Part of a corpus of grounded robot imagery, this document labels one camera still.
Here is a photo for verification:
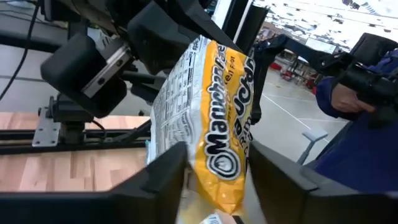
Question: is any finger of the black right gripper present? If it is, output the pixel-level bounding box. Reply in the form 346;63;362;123
40;8;200;119
250;33;290;125

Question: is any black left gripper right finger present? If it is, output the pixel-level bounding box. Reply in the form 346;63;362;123
248;139;398;224

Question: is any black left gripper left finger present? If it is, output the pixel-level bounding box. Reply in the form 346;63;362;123
0;141;190;224

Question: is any yellow Maruchan ramen packet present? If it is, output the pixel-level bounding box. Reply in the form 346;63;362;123
145;35;257;216

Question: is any person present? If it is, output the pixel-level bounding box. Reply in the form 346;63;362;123
312;48;398;195

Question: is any grey metal stand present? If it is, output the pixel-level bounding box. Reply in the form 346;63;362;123
296;128;330;166

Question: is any person's hand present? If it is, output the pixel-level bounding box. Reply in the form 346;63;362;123
330;83;377;114

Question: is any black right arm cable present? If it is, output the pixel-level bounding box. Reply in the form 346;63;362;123
0;0;41;102

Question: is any grey metal bracket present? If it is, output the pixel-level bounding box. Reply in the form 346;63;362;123
32;107;62;147

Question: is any black table frame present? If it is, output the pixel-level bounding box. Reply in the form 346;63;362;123
0;119;153;156

